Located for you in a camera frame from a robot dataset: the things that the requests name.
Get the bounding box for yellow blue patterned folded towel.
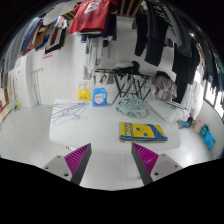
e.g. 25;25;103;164
119;122;168;142

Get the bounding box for blue bag on floor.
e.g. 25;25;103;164
204;132;216;150

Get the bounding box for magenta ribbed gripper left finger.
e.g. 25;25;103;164
64;143;92;185

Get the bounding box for grey hanging garment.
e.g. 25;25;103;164
150;75;177;101

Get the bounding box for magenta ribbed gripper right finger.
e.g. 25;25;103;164
131;143;159;185

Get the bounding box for red sports jersey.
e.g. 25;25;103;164
69;0;118;34

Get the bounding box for black ironing board stand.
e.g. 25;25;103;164
96;69;151;101

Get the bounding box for white folded cloth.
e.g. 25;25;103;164
149;100;189;123

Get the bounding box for pile of wire hangers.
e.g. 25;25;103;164
51;101;89;126

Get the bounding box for black hanging trousers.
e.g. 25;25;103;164
145;1;168;66

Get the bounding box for blue detergent bottle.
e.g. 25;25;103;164
92;88;107;107

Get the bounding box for yellow detergent pouch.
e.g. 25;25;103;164
78;89;90;101

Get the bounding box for pink bucket on floor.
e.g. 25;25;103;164
193;120;204;133

